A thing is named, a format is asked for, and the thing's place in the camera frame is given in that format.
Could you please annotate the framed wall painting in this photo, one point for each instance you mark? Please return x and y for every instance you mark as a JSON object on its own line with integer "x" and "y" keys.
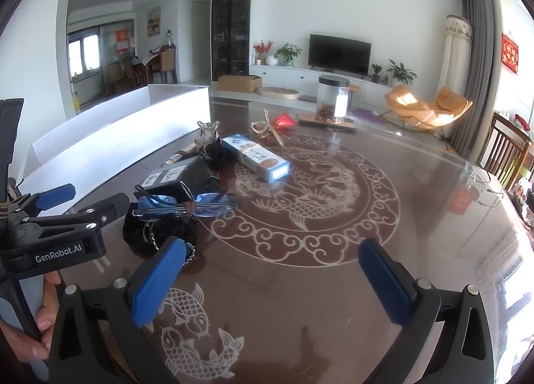
{"x": 154, "y": 21}

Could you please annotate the grey curtain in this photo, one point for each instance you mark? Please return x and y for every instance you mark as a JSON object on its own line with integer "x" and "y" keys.
{"x": 479, "y": 75}

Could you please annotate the large white cardboard box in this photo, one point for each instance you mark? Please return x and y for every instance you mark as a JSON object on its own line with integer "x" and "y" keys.
{"x": 125, "y": 117}

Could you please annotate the person's left hand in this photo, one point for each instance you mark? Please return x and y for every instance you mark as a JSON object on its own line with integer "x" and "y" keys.
{"x": 48, "y": 313}

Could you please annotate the black velvet scrunchie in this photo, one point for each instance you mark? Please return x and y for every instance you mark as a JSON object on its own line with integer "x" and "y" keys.
{"x": 219, "y": 154}
{"x": 154, "y": 236}

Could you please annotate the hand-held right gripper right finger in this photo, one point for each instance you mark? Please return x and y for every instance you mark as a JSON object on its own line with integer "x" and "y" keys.
{"x": 386, "y": 284}

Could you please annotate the black flat television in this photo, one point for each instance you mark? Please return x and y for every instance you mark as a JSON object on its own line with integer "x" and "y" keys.
{"x": 338, "y": 52}

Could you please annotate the flat wooden board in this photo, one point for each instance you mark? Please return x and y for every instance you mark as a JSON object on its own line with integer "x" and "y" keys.
{"x": 308, "y": 118}

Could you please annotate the round beige cushion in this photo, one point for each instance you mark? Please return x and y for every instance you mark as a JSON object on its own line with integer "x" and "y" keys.
{"x": 277, "y": 93}

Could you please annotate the purple floor mat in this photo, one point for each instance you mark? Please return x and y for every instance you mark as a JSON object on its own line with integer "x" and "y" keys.
{"x": 367, "y": 114}

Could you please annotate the covered standing air conditioner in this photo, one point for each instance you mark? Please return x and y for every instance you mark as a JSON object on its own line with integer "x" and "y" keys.
{"x": 457, "y": 54}

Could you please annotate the black case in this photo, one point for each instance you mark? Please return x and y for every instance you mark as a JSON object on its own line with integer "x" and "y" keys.
{"x": 167, "y": 193}

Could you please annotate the wooden slatted chair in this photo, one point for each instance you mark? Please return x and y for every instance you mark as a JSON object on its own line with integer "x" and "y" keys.
{"x": 500, "y": 146}

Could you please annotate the brown cardboard box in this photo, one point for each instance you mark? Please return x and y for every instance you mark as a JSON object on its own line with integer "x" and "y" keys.
{"x": 238, "y": 83}

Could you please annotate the clear frame eyeglasses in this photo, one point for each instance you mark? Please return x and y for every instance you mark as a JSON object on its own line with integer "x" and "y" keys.
{"x": 479, "y": 190}

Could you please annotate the blue and white medicine box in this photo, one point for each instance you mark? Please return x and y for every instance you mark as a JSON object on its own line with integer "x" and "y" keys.
{"x": 254, "y": 156}

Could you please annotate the white door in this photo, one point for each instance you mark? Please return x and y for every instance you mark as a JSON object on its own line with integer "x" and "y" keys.
{"x": 200, "y": 41}

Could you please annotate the red foil packet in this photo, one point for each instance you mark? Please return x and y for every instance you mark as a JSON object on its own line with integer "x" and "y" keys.
{"x": 283, "y": 121}

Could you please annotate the white round vase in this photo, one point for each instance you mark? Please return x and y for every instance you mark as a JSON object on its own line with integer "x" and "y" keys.
{"x": 271, "y": 60}

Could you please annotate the black box with white label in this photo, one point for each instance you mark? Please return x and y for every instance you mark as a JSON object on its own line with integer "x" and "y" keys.
{"x": 175, "y": 173}

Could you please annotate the red flowers in vase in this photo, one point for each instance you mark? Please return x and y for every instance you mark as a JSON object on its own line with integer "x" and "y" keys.
{"x": 260, "y": 48}

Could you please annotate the silver rhinestone hair claw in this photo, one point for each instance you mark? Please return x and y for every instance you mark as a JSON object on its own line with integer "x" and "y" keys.
{"x": 207, "y": 132}

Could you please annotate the green potted plant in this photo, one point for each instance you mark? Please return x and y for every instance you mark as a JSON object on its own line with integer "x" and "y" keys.
{"x": 288, "y": 52}

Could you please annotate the red window poster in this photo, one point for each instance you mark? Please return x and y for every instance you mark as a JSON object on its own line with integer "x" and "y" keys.
{"x": 124, "y": 39}

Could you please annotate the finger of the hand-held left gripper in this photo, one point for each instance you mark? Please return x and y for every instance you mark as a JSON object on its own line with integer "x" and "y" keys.
{"x": 104, "y": 207}
{"x": 54, "y": 196}

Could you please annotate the orange lounge chair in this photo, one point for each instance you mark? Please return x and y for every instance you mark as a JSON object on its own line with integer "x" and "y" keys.
{"x": 417, "y": 108}

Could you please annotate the silver cosmetic tube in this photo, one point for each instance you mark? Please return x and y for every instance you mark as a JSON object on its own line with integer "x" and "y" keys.
{"x": 175, "y": 157}

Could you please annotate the red wall hanging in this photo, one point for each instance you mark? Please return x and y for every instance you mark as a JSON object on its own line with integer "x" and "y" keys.
{"x": 510, "y": 52}

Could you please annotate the dark flat floor mat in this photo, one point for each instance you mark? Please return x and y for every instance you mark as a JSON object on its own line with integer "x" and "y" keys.
{"x": 308, "y": 97}

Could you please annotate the clear jar with black lid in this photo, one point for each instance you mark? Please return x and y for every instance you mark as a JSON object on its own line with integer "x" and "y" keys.
{"x": 331, "y": 96}

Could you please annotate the wooden bench with black legs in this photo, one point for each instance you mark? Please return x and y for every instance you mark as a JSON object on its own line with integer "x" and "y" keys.
{"x": 353, "y": 87}

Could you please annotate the gold rhinestone hair claw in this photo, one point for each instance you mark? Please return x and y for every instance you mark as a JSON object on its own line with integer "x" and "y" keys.
{"x": 267, "y": 129}

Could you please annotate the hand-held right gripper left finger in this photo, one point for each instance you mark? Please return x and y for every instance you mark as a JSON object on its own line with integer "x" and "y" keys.
{"x": 158, "y": 279}

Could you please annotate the white television cabinet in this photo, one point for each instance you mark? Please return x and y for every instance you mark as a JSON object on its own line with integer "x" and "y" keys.
{"x": 283, "y": 74}

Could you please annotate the patterned glass desktop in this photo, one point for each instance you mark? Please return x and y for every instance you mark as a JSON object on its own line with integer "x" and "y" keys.
{"x": 333, "y": 208}

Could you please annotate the blue lens sunglasses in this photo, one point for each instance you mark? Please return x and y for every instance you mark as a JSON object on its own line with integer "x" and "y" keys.
{"x": 212, "y": 202}

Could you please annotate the small potted plant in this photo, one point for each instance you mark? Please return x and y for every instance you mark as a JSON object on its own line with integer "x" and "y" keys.
{"x": 376, "y": 71}

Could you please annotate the dark glass display cabinet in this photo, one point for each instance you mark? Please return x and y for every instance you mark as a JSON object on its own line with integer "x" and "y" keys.
{"x": 231, "y": 25}

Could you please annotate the wooden dining set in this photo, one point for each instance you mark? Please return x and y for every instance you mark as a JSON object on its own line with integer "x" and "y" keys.
{"x": 162, "y": 64}

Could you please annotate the large leafy potted plant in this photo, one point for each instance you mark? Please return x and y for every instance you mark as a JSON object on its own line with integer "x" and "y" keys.
{"x": 400, "y": 71}

